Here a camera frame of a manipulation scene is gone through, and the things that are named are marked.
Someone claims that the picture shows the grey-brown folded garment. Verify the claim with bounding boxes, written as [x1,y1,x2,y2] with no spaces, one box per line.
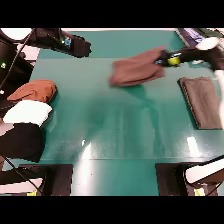
[178,76,223,131]

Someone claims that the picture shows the black cable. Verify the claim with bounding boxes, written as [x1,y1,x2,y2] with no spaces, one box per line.
[0,28,37,95]

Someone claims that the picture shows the brown garment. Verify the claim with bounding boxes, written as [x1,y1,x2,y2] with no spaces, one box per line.
[109,46,167,88]

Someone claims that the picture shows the black garment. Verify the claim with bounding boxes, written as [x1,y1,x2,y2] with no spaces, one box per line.
[0,122,45,164]

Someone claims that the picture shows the white garment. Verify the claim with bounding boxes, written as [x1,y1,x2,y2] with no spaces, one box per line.
[2,99,54,128]

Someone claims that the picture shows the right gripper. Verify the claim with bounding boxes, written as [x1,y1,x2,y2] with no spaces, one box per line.
[155,49,183,68]

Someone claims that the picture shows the orange garment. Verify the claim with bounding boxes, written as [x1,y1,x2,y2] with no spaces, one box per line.
[6,78,58,104]

